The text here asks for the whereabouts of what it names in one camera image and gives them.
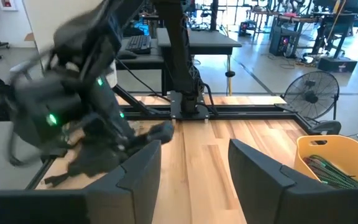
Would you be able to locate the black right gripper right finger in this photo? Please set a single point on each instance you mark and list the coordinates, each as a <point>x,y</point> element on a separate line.
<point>291,202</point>

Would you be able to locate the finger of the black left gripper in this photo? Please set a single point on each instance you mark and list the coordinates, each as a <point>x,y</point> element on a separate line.
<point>57,180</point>
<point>160,132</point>

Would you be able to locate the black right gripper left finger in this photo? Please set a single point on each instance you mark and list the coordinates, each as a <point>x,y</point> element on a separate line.
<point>73,208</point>

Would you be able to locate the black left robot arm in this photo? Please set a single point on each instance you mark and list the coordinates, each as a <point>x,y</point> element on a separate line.
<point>176,46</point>

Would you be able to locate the yellow plastic bin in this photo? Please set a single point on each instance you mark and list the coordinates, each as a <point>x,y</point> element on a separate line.
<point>346,152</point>

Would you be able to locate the black computer mouse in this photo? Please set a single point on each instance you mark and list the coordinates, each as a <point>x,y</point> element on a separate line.
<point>126,55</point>

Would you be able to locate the black keyboard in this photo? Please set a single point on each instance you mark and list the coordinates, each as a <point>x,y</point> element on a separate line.
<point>138,43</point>

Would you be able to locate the grey desk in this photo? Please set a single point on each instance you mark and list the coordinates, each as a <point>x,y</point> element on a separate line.
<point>204,40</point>

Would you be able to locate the black floor fan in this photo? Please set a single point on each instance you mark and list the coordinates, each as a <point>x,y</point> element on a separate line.
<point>311,98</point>

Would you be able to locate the white partition panel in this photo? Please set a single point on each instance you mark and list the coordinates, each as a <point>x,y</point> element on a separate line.
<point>42,18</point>

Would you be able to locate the black floor box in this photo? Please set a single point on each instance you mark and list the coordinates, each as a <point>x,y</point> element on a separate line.
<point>337,64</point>

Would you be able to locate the black computer tower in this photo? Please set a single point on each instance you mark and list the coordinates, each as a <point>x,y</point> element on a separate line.
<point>278,40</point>

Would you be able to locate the cluttered background workbench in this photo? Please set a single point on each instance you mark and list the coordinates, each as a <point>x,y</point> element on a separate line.
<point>294,19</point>

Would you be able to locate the black table frame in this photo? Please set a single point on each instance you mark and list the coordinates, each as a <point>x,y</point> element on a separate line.
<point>253,112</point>

